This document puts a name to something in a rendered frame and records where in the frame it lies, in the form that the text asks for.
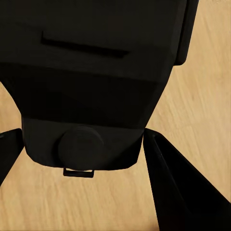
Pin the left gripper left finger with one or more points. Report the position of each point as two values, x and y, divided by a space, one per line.
11 145

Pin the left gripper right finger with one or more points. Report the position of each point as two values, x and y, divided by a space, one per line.
184 199

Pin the digital camera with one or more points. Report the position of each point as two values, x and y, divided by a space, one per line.
86 75

